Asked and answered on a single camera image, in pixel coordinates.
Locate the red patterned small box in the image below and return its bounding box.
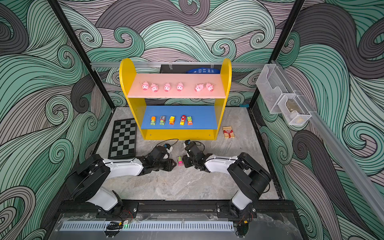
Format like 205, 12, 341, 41
223, 126, 235, 139

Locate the green orange tractor toy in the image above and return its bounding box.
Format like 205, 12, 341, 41
150, 116, 156, 126

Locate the magenta brown truck toy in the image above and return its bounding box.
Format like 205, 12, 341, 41
177, 156, 184, 166

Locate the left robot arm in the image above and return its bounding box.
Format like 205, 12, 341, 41
66, 144, 176, 215

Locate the yellow toy shelf unit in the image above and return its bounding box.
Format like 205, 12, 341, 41
120, 59, 232, 141

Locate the large clear plastic bin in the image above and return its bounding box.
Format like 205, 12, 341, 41
256, 64, 295, 114

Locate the green orange flatbed truck toy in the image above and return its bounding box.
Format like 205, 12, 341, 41
187, 116, 193, 126

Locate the red yellow bulldozer toy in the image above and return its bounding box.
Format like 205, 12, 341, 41
180, 115, 187, 126

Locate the blue oval basket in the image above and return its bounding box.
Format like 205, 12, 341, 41
187, 68, 221, 74

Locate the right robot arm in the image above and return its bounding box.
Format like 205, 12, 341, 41
183, 140, 272, 211

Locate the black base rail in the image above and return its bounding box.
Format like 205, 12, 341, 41
58, 200, 296, 220

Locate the small clear plastic bin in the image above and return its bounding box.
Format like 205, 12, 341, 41
278, 94, 311, 127

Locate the pink toy pig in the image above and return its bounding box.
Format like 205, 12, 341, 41
177, 82, 184, 92
164, 83, 171, 92
142, 82, 149, 91
151, 84, 159, 93
206, 83, 214, 92
195, 84, 204, 92

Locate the yellow dump truck toy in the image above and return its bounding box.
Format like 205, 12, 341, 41
169, 116, 176, 125

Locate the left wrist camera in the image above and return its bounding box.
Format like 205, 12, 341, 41
163, 144, 173, 154

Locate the white slotted cable duct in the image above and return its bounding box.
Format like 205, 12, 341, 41
59, 221, 235, 232

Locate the black white chessboard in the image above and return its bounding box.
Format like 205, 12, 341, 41
108, 118, 137, 160

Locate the black panel behind shelf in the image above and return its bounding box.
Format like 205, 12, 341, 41
160, 65, 222, 74

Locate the green grey truck toy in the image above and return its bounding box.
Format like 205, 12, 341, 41
160, 116, 166, 126

